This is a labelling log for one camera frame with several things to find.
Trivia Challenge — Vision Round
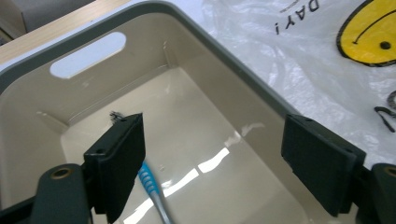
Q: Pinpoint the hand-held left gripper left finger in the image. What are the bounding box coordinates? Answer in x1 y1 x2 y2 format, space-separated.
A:
83 112 147 224

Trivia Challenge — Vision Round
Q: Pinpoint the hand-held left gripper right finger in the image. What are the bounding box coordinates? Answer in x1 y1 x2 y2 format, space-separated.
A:
280 113 367 218

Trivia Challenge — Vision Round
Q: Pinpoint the blue toothbrush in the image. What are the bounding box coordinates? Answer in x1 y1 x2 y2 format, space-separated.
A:
109 110 175 224

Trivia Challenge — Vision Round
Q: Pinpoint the clear plastic bag yellow smiley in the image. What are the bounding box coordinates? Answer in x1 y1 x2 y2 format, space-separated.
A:
200 0 396 169

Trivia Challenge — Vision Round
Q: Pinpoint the beige storage bin grey rim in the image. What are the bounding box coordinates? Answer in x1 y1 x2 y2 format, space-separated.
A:
0 0 359 224

